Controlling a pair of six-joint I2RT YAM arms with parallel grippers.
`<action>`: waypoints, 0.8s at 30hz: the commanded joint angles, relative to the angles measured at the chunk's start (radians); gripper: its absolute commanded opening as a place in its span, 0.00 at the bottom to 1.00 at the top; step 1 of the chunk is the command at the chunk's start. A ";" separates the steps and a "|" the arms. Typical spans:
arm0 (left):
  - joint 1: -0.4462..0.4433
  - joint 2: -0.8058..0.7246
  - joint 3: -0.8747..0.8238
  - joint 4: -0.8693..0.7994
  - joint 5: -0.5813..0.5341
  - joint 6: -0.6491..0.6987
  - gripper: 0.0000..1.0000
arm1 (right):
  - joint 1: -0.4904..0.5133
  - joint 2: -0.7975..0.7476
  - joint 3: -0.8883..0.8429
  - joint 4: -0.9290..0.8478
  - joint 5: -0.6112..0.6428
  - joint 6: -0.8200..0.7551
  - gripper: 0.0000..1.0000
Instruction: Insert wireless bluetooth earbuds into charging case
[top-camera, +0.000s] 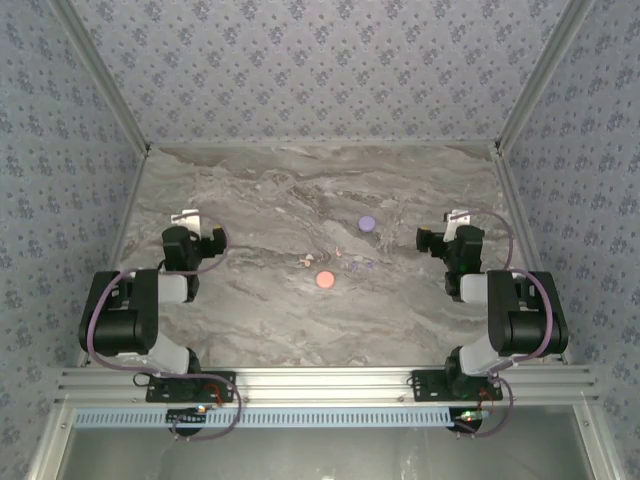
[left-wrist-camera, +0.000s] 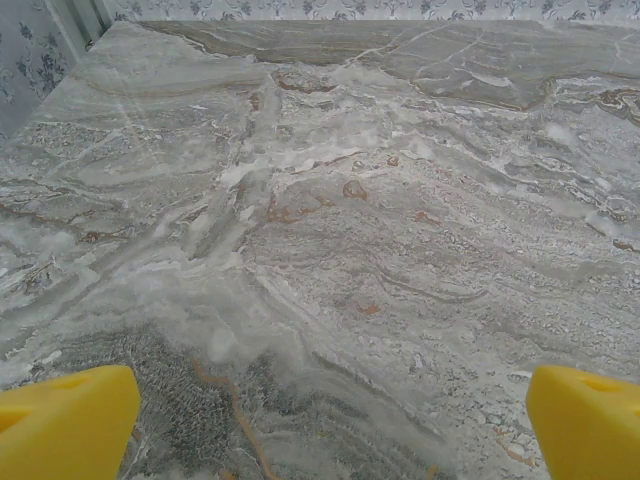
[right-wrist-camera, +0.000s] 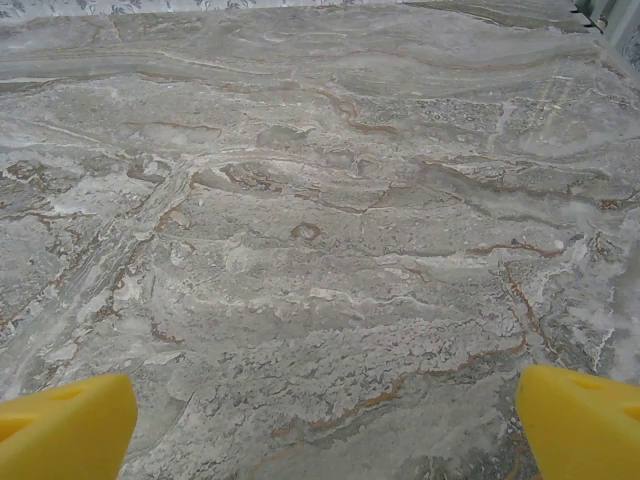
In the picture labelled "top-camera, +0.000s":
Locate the small circuit board with LED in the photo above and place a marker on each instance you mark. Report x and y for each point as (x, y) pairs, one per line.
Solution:
(187, 416)
(470, 416)

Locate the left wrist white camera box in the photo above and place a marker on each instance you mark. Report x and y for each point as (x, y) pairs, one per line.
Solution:
(186, 219)

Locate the purple earbud charging case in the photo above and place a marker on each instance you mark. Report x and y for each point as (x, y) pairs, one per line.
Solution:
(367, 223)

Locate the aluminium lower frame bar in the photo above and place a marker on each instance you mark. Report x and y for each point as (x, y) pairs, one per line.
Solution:
(47, 445)
(600, 445)

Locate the pink earbud charging case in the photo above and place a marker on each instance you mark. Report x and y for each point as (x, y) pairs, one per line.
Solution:
(325, 279)

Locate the aluminium corner post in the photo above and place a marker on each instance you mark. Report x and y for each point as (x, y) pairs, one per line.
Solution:
(100, 75)
(545, 75)

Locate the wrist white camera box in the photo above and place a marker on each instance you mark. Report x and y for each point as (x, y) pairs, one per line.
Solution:
(454, 222)
(186, 219)

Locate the aluminium table side rail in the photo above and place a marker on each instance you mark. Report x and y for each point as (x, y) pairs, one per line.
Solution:
(525, 225)

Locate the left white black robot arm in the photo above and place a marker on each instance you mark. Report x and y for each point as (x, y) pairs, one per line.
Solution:
(115, 320)

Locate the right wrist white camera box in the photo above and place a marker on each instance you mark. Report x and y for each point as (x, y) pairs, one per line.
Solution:
(454, 222)

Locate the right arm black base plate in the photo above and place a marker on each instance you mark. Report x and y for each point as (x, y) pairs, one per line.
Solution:
(430, 387)

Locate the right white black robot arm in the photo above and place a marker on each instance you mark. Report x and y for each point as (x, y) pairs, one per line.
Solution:
(525, 325)

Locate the small white scrap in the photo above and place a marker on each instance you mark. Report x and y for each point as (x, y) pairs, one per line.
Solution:
(310, 258)

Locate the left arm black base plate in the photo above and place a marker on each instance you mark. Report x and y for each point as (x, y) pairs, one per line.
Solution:
(220, 387)

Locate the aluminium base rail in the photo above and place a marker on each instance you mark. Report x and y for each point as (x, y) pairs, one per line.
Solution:
(325, 382)

